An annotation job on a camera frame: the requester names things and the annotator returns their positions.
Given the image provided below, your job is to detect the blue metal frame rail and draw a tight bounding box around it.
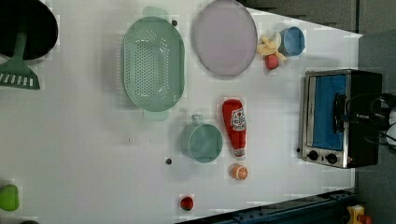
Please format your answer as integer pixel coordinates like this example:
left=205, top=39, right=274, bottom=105
left=177, top=190, right=357, bottom=224

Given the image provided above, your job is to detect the lilac round plate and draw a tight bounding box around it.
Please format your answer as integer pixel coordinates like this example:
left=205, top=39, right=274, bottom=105
left=193, top=0, right=258, bottom=77

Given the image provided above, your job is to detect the green slotted spatula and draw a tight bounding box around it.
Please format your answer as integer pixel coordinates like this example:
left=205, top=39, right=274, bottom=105
left=0, top=32, right=40, bottom=90

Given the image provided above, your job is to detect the green oval colander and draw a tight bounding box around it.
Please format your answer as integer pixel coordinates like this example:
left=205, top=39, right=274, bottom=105
left=121, top=7, right=185, bottom=121

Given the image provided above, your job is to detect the blue cup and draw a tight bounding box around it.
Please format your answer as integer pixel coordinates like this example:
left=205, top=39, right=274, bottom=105
left=279, top=26, right=305, bottom=56

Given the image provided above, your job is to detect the yellow banana peel toy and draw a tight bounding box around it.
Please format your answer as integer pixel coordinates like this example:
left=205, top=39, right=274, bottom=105
left=257, top=33, right=287, bottom=61

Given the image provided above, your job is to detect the red strawberry toy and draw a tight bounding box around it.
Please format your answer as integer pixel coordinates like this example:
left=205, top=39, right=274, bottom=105
left=265, top=55, right=278, bottom=70

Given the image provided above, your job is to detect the black toaster oven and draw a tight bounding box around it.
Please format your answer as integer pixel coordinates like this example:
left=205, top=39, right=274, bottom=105
left=301, top=69, right=382, bottom=169

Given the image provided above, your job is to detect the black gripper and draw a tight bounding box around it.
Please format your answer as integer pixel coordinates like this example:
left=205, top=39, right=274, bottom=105
left=344, top=112, right=389, bottom=128

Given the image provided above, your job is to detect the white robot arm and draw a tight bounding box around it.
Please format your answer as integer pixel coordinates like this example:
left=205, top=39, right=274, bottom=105
left=343, top=93, right=395, bottom=149

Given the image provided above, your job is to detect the black pot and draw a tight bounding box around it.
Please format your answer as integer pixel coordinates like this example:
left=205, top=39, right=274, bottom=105
left=0, top=0, right=59, bottom=60

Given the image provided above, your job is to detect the red ketchup bottle toy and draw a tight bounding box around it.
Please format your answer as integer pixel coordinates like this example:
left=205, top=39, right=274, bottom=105
left=222, top=99, right=247, bottom=160

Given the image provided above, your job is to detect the green measuring cup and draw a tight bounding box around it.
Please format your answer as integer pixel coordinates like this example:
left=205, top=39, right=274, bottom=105
left=179, top=114, right=223, bottom=163

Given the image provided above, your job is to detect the orange slice toy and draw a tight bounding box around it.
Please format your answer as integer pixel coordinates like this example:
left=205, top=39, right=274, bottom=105
left=230, top=163, right=248, bottom=181

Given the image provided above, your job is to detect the yellow orange toy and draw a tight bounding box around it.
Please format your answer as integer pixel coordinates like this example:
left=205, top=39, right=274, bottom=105
left=347, top=204, right=373, bottom=224

